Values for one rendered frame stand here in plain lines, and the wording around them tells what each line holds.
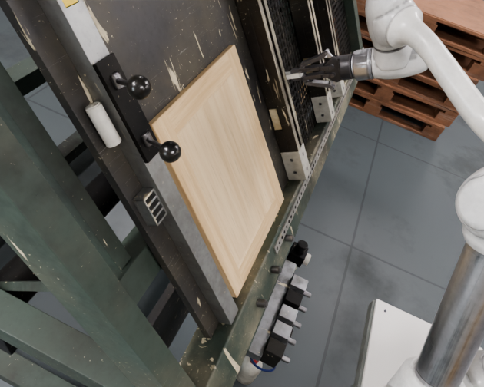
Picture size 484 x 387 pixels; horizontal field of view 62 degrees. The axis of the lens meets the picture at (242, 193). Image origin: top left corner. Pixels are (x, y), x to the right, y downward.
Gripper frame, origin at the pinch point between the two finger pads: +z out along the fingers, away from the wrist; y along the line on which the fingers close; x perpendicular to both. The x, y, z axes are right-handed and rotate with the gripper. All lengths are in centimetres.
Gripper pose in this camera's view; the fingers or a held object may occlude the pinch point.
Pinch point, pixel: (291, 74)
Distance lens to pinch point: 138.3
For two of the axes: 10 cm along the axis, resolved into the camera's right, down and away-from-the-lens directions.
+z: -8.7, -0.1, 4.9
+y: -3.0, -7.7, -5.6
